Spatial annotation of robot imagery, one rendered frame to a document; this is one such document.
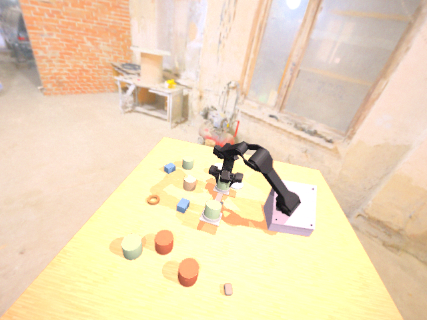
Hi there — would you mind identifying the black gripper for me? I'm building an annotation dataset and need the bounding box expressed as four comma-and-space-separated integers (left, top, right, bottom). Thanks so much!
208, 162, 244, 187

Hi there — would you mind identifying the orange ring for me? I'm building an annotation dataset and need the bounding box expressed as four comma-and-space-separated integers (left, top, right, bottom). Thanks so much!
147, 195, 159, 205

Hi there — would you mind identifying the white round dish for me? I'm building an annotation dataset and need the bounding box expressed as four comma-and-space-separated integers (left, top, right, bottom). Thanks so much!
231, 182, 244, 189

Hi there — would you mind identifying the orange cylinder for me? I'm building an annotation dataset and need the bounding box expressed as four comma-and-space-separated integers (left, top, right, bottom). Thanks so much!
155, 229, 173, 255
178, 258, 199, 287

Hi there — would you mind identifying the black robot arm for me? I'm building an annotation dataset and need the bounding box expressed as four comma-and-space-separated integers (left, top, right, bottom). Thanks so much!
213, 141, 301, 217

